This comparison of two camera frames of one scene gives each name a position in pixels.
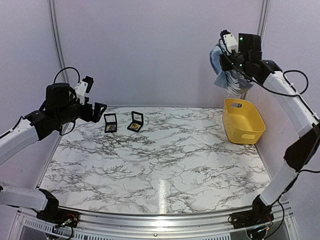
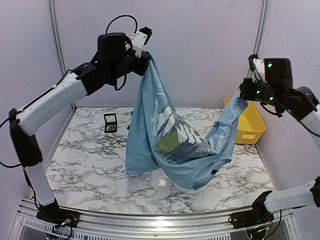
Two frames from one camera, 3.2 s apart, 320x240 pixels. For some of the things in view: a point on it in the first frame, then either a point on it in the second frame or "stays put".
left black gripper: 96,115 to 140,69
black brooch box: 110,122 stays put
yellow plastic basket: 249,125 stays put
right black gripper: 226,66 to 247,93
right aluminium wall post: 263,21 stays put
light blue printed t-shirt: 234,81 to 162,138
